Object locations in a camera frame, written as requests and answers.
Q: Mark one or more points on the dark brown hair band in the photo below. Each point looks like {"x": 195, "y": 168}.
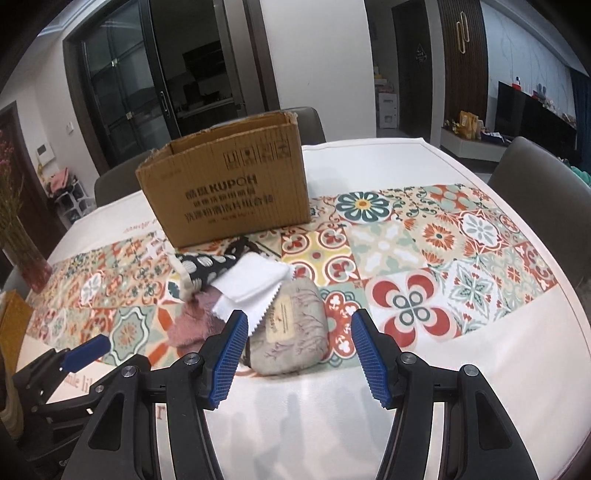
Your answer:
{"x": 241, "y": 244}

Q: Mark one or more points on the pink cloth item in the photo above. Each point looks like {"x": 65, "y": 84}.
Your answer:
{"x": 57, "y": 180}

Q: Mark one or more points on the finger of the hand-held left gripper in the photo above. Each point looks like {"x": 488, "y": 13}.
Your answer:
{"x": 85, "y": 353}

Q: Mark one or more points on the dark blue curtain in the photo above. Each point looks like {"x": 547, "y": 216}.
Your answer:
{"x": 581, "y": 92}

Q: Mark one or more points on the pink fluffy cloth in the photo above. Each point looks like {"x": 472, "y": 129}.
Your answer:
{"x": 189, "y": 323}

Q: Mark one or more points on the brown cardboard box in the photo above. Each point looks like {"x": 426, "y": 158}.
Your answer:
{"x": 221, "y": 194}

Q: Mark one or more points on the white television cabinet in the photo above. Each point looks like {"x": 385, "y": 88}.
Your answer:
{"x": 466, "y": 145}

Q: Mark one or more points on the yellow brown flat box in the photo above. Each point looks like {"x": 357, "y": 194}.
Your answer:
{"x": 11, "y": 323}

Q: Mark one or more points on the teal cushion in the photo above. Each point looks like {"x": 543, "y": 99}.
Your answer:
{"x": 581, "y": 177}

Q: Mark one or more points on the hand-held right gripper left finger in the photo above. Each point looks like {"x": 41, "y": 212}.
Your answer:
{"x": 228, "y": 364}

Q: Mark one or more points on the patterned white tablecloth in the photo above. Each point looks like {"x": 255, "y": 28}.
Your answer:
{"x": 406, "y": 258}

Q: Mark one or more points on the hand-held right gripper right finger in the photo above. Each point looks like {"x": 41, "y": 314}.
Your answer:
{"x": 369, "y": 360}

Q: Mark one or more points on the black television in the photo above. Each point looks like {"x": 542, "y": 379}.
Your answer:
{"x": 531, "y": 115}

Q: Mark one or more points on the black white-dotted cloth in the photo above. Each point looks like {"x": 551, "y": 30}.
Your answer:
{"x": 207, "y": 267}

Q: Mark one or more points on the vase with dried flowers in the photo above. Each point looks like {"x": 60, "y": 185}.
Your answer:
{"x": 30, "y": 267}

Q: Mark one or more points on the yellow bags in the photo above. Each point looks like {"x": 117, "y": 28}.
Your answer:
{"x": 468, "y": 123}

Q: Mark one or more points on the dark wooden door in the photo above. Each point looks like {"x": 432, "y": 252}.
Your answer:
{"x": 413, "y": 78}

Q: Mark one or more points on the white floor cabinet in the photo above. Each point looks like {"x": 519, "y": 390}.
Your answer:
{"x": 387, "y": 110}

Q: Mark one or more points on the white cloth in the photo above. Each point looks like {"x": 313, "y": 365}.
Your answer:
{"x": 249, "y": 286}

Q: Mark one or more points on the white wall intercom panel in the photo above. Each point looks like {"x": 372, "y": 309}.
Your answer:
{"x": 45, "y": 153}

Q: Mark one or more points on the black glass sliding door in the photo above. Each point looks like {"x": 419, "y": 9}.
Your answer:
{"x": 120, "y": 83}

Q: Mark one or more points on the beige embroidered pouch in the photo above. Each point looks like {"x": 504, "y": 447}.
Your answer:
{"x": 291, "y": 332}

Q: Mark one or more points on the white shoe rack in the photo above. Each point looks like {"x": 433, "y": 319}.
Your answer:
{"x": 69, "y": 201}

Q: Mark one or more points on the grey dining chair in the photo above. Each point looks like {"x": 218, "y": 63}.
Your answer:
{"x": 309, "y": 122}
{"x": 115, "y": 182}
{"x": 545, "y": 198}

